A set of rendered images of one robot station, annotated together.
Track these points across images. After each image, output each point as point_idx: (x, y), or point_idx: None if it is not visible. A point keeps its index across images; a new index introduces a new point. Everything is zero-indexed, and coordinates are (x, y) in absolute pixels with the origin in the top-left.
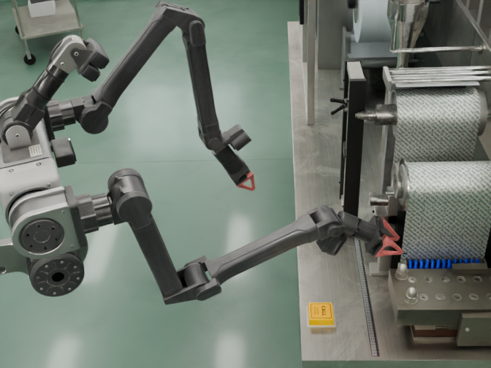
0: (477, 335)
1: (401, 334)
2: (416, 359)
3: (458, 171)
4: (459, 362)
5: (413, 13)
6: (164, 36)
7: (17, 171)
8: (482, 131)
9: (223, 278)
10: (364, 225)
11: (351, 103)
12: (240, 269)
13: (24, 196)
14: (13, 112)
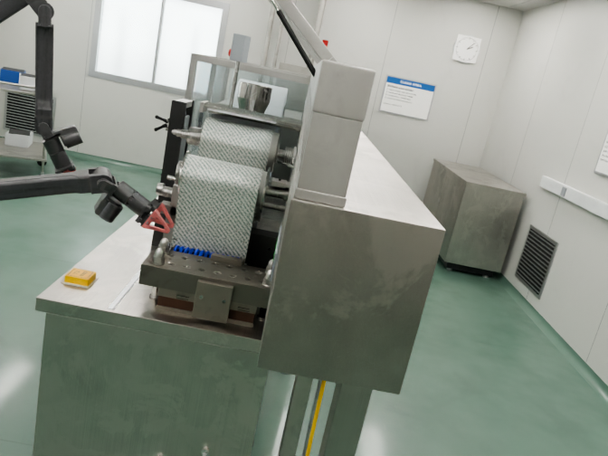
0: (210, 307)
1: (147, 303)
2: (147, 318)
3: (230, 166)
4: (187, 328)
5: (254, 92)
6: (14, 9)
7: None
8: (271, 162)
9: None
10: (138, 196)
11: (171, 121)
12: (3, 194)
13: None
14: None
